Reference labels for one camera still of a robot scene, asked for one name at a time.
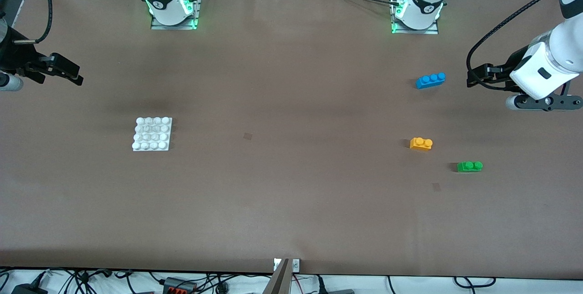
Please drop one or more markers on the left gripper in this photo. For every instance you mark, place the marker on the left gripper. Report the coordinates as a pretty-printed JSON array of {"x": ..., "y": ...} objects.
[{"x": 514, "y": 62}]

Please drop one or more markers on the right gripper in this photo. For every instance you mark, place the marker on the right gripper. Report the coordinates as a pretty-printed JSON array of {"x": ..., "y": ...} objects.
[{"x": 12, "y": 57}]

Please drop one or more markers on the yellow toy block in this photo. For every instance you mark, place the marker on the yellow toy block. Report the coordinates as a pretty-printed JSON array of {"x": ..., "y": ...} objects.
[{"x": 420, "y": 144}]

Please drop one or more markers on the white studded base plate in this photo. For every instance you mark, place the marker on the white studded base plate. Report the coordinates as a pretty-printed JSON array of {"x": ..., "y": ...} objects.
[{"x": 152, "y": 134}]

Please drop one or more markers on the blue toy block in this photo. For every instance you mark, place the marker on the blue toy block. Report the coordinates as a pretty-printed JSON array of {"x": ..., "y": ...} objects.
[{"x": 430, "y": 81}]

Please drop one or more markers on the green toy block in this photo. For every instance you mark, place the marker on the green toy block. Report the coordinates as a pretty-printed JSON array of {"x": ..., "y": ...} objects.
[{"x": 469, "y": 167}]

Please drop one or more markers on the small brown tape mark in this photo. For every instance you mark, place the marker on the small brown tape mark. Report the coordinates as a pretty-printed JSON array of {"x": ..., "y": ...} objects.
[{"x": 248, "y": 136}]

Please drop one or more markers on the black power adapter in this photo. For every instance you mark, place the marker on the black power adapter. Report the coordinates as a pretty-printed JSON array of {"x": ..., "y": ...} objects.
[{"x": 27, "y": 289}]

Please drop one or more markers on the black adapter with orange levers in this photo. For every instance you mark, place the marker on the black adapter with orange levers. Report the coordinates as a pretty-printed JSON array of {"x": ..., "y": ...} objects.
[{"x": 175, "y": 287}]

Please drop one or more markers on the black plug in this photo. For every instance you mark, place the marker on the black plug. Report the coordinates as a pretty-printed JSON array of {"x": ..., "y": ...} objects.
[{"x": 321, "y": 285}]

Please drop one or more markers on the white stand bracket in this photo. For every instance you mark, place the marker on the white stand bracket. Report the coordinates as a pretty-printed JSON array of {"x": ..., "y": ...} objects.
[{"x": 296, "y": 265}]

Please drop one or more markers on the grey camera stand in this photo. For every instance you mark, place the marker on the grey camera stand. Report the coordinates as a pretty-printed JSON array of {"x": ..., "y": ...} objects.
[{"x": 278, "y": 282}]

